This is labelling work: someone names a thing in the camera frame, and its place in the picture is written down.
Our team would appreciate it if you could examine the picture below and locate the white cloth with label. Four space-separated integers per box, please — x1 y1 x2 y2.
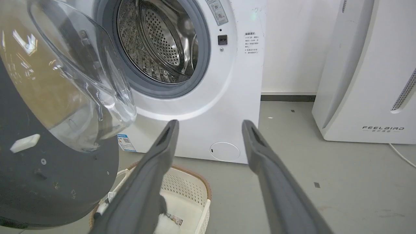
153 190 203 234

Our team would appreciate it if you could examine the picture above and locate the white power cable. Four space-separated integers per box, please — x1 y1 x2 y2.
389 143 416 169

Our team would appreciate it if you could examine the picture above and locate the white air purifier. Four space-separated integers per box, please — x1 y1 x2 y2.
312 0 416 145

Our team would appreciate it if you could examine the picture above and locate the blue energy label sticker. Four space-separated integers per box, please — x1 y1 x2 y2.
117 135 137 152

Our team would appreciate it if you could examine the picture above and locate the grey washing machine door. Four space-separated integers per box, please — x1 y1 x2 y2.
0 0 137 228

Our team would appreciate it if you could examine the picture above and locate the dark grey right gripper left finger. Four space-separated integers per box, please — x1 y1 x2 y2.
89 120 180 234

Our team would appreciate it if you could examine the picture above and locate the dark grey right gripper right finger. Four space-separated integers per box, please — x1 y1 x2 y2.
241 120 335 234

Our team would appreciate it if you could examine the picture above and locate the white plastic laundry basket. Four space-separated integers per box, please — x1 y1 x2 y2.
89 162 212 234

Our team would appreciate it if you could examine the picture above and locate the white front-load washing machine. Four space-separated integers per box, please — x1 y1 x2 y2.
70 0 268 164

